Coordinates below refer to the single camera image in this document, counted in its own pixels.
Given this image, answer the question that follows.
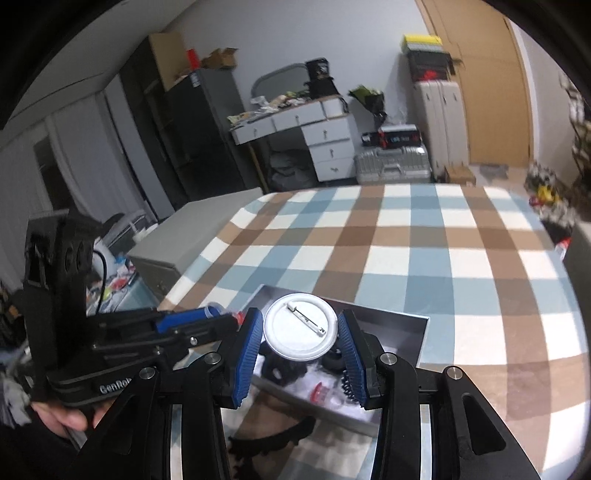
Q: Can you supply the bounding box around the person's left hand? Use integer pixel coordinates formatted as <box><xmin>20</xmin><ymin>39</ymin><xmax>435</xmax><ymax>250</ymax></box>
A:
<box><xmin>31</xmin><ymin>400</ymin><xmax>114</xmax><ymax>437</ymax></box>

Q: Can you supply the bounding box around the black lace headband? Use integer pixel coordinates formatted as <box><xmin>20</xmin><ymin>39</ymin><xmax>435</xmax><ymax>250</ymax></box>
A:
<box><xmin>228</xmin><ymin>416</ymin><xmax>317</xmax><ymax>479</ymax></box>

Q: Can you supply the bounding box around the grey cardboard box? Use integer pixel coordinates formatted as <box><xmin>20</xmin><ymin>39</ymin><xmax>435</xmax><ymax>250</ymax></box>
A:
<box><xmin>252</xmin><ymin>298</ymin><xmax>429</xmax><ymax>437</ymax></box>

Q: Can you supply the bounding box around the black hair claw clip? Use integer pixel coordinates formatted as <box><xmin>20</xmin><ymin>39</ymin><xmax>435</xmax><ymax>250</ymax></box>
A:
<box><xmin>259</xmin><ymin>342</ymin><xmax>308</xmax><ymax>387</ymax></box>

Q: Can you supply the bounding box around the plaid bed blanket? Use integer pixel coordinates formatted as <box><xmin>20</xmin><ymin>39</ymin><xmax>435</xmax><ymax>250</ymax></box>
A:
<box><xmin>161</xmin><ymin>184</ymin><xmax>590</xmax><ymax>479</ymax></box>

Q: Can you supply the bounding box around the black wardrobe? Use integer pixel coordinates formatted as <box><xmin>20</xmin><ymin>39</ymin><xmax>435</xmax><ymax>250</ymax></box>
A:
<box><xmin>119</xmin><ymin>32</ymin><xmax>263</xmax><ymax>210</ymax></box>

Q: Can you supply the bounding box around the silver aluminium suitcase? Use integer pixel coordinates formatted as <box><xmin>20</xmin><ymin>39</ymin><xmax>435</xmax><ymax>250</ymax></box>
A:
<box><xmin>353</xmin><ymin>146</ymin><xmax>433</xmax><ymax>185</ymax></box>

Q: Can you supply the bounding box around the black red shoebox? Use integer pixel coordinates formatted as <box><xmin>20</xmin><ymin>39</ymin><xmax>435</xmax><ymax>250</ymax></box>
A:
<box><xmin>362</xmin><ymin>124</ymin><xmax>423</xmax><ymax>149</ymax></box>

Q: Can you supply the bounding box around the white drawer desk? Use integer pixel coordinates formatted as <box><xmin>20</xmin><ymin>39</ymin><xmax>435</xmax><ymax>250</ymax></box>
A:
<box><xmin>230</xmin><ymin>96</ymin><xmax>361</xmax><ymax>182</ymax></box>

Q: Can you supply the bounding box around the beige upright suitcase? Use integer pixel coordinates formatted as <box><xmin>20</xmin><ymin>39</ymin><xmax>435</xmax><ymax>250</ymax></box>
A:
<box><xmin>414</xmin><ymin>80</ymin><xmax>469</xmax><ymax>177</ymax></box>

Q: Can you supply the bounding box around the black storage crate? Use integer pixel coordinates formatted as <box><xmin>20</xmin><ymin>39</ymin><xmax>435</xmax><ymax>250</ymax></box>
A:
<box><xmin>407</xmin><ymin>50</ymin><xmax>464</xmax><ymax>83</ymax></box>

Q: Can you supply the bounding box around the wooden door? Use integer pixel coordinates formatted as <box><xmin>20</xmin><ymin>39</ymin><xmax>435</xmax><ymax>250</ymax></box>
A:
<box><xmin>417</xmin><ymin>0</ymin><xmax>533</xmax><ymax>168</ymax></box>

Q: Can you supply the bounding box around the yellow shoebox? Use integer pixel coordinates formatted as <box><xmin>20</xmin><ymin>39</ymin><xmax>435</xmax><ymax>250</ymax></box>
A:
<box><xmin>401</xmin><ymin>34</ymin><xmax>444</xmax><ymax>54</ymax></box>

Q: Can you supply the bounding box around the clear red ring toy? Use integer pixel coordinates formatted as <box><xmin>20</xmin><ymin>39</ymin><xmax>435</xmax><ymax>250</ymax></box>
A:
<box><xmin>310</xmin><ymin>382</ymin><xmax>345</xmax><ymax>409</ymax></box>

